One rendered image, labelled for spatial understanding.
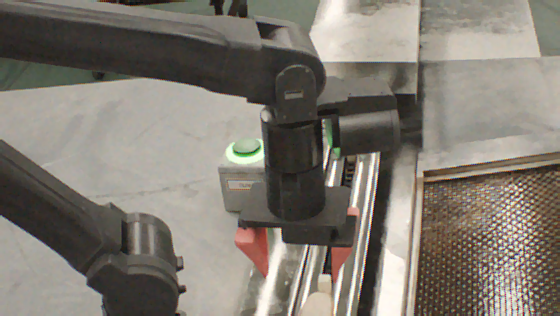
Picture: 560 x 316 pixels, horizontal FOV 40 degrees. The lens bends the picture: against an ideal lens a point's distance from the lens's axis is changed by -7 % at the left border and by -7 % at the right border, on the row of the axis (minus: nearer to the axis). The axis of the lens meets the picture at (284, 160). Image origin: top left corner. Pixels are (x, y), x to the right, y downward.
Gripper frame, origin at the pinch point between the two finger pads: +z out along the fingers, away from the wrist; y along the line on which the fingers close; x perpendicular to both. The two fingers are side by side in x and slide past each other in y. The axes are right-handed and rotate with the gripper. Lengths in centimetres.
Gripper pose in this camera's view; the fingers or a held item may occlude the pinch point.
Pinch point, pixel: (300, 271)
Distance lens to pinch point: 87.6
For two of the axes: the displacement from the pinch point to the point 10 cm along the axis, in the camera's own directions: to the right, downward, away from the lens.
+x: -1.7, 5.6, -8.1
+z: 0.6, 8.3, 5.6
